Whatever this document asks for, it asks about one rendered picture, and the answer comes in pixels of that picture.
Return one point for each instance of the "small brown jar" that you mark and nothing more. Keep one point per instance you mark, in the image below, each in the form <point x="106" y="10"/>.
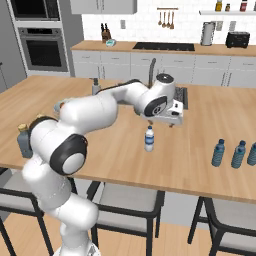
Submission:
<point x="227" y="7"/>

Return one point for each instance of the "black hob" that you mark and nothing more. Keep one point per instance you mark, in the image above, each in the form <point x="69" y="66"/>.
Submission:
<point x="163" y="46"/>

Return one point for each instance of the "hanging wooden spoon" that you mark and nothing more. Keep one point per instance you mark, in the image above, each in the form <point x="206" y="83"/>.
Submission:
<point x="163" y="20"/>
<point x="172" y="22"/>
<point x="159" y="19"/>
<point x="168" y="20"/>

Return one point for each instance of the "grey glass bottle cork stopper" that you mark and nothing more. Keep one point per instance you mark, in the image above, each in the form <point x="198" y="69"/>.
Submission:
<point x="23" y="144"/>

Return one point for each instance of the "grey wall socket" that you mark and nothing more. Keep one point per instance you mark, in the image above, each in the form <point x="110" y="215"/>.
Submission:
<point x="123" y="24"/>
<point x="219" y="25"/>
<point x="232" y="26"/>

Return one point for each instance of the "grey wall cupboard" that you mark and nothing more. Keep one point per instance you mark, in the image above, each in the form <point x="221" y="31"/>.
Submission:
<point x="103" y="6"/>

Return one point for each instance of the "black frame grey seat stool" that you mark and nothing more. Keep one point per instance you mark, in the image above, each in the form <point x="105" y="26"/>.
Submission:
<point x="20" y="196"/>
<point x="128" y="203"/>
<point x="230" y="216"/>

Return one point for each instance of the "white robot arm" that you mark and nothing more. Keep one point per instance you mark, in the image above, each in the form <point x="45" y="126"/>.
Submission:
<point x="87" y="112"/>

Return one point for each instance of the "black microwave oven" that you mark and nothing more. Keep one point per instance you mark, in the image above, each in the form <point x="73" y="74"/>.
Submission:
<point x="34" y="8"/>

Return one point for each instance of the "red jar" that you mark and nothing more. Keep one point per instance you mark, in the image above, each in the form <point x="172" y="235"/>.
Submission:
<point x="243" y="5"/>

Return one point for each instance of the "wooden utensil rail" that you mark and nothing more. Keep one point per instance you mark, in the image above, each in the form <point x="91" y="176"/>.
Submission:
<point x="167" y="8"/>

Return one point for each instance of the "grey base cupboard run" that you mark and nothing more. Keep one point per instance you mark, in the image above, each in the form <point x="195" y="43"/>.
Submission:
<point x="206" y="68"/>

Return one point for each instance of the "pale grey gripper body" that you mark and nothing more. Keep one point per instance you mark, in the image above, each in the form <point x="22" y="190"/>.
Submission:
<point x="166" y="119"/>

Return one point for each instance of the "brown knife block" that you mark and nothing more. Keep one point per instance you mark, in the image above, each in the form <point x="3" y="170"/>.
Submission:
<point x="106" y="33"/>

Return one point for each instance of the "grey tall cabinet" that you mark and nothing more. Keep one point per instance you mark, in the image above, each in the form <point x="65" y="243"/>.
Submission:
<point x="10" y="50"/>

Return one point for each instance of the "yellow jar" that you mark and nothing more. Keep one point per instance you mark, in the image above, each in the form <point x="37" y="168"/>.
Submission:
<point x="218" y="5"/>

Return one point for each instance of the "steel wall oven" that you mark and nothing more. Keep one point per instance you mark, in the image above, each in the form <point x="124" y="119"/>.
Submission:
<point x="43" y="50"/>

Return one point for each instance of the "dark sink basin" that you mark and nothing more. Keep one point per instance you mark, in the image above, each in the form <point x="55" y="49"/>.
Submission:
<point x="181" y="97"/>

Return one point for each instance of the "white wall shelf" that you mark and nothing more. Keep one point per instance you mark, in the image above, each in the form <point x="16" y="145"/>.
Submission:
<point x="230" y="12"/>

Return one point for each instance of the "grey tap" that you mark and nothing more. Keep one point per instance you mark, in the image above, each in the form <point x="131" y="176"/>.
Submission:
<point x="151" y="71"/>

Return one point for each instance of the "teal kitchen scale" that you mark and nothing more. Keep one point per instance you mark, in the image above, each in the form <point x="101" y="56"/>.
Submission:
<point x="110" y="42"/>

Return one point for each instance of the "white plastic bottle blue label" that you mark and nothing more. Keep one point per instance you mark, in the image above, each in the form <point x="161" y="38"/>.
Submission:
<point x="149" y="139"/>

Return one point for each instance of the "black toaster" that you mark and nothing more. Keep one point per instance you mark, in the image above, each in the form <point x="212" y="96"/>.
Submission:
<point x="237" y="39"/>

